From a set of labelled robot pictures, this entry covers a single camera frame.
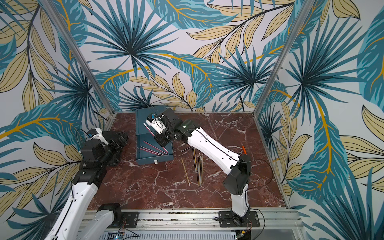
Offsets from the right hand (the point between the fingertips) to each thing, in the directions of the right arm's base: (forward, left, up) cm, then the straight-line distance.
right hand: (156, 136), depth 74 cm
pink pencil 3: (+1, +3, +4) cm, 5 cm away
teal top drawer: (-9, +5, -4) cm, 11 cm away
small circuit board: (-38, +20, -28) cm, 51 cm away
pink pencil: (-2, +5, -11) cm, 12 cm away
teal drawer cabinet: (+6, +10, -10) cm, 15 cm away
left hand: (0, +18, -1) cm, 18 cm away
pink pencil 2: (+4, +9, -10) cm, 14 cm away
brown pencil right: (-8, -23, -26) cm, 36 cm away
